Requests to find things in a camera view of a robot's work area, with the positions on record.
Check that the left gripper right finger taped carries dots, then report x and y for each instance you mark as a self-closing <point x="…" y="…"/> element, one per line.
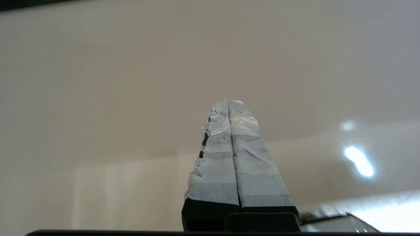
<point x="257" y="177"/>

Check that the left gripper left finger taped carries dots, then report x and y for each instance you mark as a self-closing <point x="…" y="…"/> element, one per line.
<point x="216" y="170"/>

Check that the large black induction cooktop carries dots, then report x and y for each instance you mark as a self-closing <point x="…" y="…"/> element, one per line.
<point x="19" y="3"/>

